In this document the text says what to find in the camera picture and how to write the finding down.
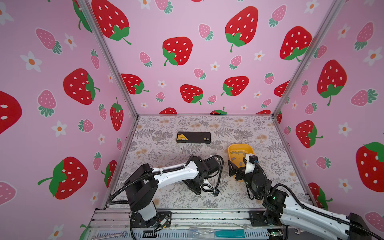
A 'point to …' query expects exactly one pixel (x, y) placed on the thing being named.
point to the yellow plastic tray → (237, 152)
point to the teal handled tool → (234, 233)
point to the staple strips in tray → (234, 158)
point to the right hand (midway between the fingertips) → (235, 160)
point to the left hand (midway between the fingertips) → (199, 183)
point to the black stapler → (194, 185)
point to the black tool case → (193, 137)
